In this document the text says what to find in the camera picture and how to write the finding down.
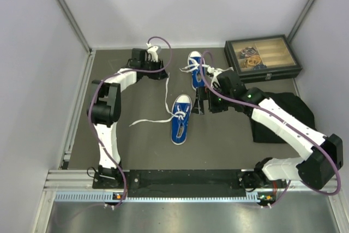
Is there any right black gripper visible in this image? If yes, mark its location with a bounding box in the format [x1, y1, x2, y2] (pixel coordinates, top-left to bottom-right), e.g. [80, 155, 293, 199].
[191, 86, 233, 116]

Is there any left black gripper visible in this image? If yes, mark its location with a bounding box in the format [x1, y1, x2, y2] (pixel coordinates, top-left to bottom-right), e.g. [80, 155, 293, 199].
[140, 57, 168, 80]

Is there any blue sneaker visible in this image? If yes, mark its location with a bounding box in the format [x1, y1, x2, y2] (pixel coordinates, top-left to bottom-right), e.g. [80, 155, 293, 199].
[129, 77, 192, 145]
[179, 51, 204, 90]

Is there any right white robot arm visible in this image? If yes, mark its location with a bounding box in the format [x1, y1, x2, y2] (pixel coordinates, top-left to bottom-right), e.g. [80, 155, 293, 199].
[195, 67, 343, 193]

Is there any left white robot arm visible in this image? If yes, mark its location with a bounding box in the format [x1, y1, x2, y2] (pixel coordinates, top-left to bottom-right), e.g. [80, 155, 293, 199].
[87, 45, 168, 189]

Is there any black glass-lid jewelry box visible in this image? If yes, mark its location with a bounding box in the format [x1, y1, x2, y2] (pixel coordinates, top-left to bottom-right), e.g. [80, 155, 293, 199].
[224, 34, 302, 83]

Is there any black cloth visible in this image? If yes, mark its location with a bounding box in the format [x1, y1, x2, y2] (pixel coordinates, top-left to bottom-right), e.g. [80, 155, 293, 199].
[250, 92, 317, 144]

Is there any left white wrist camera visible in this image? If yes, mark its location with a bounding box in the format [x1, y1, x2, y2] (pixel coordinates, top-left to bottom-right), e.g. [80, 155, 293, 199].
[146, 43, 161, 62]

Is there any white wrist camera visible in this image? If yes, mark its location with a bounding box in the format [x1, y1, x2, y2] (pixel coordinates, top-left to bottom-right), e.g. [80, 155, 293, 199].
[206, 66, 223, 88]
[146, 43, 161, 62]

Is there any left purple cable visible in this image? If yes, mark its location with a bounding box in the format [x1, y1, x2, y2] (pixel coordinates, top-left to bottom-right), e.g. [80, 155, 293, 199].
[86, 35, 173, 207]

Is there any purple cable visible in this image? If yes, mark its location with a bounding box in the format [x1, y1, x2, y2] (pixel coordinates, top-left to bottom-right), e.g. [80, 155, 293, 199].
[86, 35, 173, 207]
[200, 50, 342, 208]

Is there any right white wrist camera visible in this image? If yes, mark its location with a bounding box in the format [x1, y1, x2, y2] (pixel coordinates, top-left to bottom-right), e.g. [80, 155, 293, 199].
[206, 66, 223, 88]

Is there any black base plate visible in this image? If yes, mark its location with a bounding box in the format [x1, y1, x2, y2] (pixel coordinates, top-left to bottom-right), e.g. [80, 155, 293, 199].
[92, 169, 287, 198]

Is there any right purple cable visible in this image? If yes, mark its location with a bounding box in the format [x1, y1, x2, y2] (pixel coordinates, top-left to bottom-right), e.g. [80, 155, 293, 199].
[200, 50, 342, 208]

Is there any aluminium frame rail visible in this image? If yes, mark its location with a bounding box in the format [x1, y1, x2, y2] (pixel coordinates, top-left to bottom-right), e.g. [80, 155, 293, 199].
[43, 168, 343, 192]

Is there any grey slotted cable duct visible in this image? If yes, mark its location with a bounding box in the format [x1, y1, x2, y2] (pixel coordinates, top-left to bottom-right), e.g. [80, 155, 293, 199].
[55, 192, 272, 204]

